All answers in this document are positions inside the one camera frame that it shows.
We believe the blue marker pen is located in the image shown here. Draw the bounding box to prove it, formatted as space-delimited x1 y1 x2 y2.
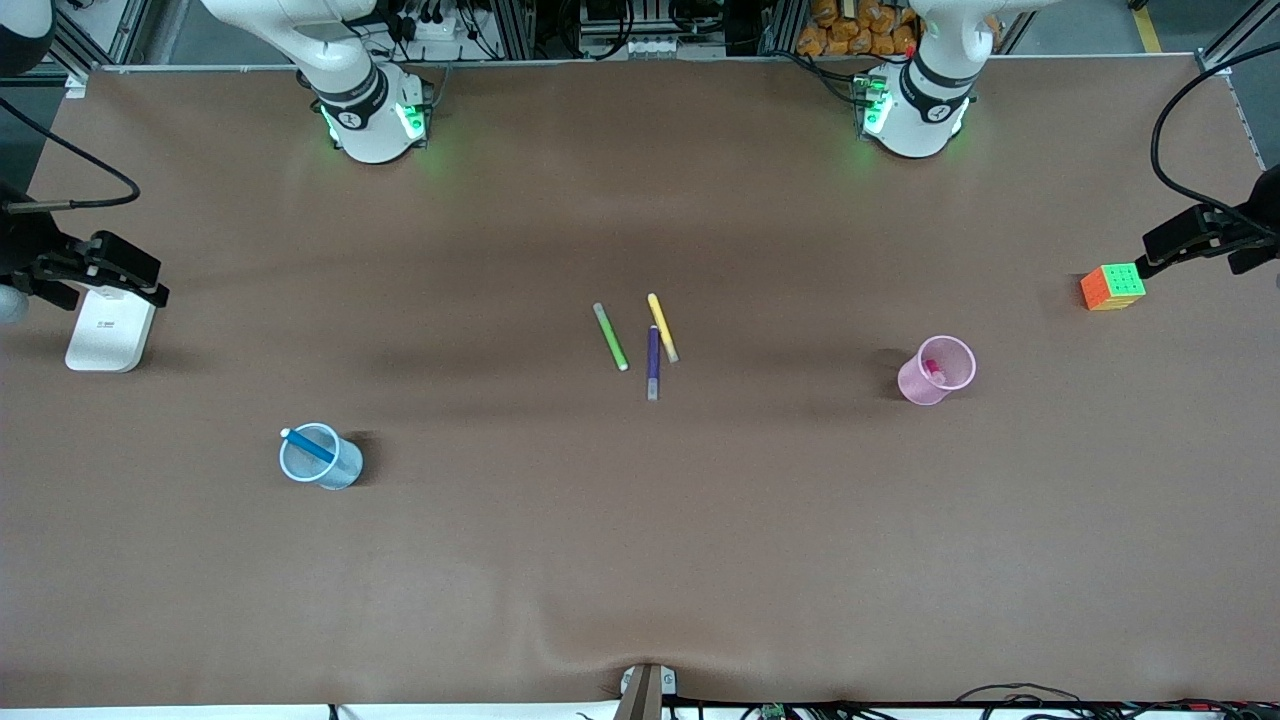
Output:
280 428 337 465

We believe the white stand with pole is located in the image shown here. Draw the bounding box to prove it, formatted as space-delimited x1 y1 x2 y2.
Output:
65 285 159 374

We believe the multicoloured puzzle cube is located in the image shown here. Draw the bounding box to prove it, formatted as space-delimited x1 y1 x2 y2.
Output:
1080 263 1147 312

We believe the light blue plastic cup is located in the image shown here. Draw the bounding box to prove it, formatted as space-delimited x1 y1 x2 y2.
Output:
279 422 365 491

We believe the pink plastic cup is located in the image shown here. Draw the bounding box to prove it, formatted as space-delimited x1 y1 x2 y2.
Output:
896 336 976 407

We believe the white power strip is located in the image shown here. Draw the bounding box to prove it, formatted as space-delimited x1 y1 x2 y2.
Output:
385 8 481 61

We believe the orange bags pile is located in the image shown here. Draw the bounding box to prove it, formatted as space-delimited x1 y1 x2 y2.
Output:
797 0 921 57

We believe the green marker pen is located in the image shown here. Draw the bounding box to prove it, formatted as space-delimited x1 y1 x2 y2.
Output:
592 302 630 372

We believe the yellow marker pen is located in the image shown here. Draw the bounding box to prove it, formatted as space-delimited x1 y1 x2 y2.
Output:
646 292 680 364

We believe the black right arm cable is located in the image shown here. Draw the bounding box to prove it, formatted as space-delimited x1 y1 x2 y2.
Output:
0 95 141 213

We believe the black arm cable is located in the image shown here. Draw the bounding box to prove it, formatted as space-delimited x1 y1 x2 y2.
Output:
0 95 141 213
1150 40 1280 241

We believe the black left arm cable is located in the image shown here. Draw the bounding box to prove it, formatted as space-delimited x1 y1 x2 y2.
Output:
1150 40 1280 241

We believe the aluminium frame profile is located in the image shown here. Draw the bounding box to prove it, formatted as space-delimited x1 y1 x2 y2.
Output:
1197 0 1280 77
50 0 151 71

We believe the black cable bundle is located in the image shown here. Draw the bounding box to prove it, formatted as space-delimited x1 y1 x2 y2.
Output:
955 683 1280 720

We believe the metal table edge bracket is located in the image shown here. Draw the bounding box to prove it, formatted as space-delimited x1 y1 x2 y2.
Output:
618 664 677 720

